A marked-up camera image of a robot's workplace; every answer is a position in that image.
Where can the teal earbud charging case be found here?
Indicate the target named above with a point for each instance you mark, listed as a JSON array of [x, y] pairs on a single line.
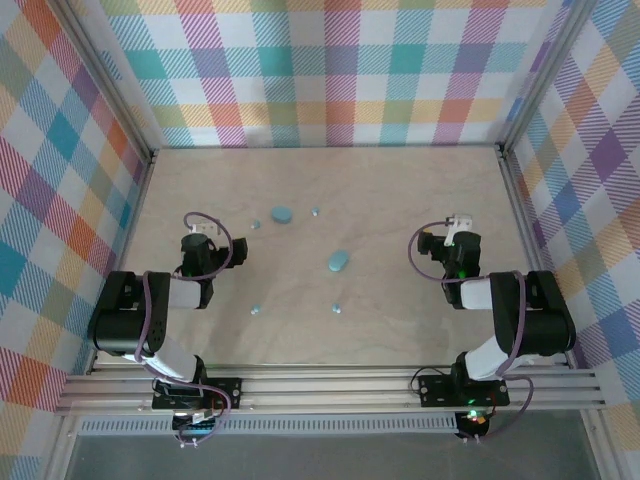
[[281, 214], [338, 260]]

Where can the right robot arm, white and black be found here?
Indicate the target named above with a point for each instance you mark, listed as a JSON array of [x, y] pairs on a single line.
[[540, 320]]

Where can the left robot arm, white and black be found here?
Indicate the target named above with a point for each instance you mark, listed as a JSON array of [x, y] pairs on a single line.
[[125, 310]]

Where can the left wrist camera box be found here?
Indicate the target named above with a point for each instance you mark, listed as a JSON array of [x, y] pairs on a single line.
[[205, 227]]

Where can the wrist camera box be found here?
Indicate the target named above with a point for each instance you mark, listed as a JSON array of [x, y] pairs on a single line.
[[460, 222], [205, 227]]

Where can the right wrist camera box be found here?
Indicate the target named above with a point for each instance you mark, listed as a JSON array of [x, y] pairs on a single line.
[[460, 222]]

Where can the aluminium side rail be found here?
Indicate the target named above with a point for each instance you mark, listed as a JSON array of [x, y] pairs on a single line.
[[132, 235], [525, 240]]

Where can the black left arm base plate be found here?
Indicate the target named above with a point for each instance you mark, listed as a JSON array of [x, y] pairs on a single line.
[[227, 387]]

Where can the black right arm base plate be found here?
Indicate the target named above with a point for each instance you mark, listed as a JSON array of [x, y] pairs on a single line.
[[435, 392]]

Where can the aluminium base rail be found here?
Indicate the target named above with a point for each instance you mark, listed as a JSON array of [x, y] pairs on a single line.
[[325, 390]]

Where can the aluminium frame post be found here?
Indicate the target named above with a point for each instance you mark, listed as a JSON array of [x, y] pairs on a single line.
[[107, 80], [545, 70]]

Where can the aluminium frame leg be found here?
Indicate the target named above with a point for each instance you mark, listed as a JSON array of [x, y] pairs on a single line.
[[600, 450], [60, 450]]

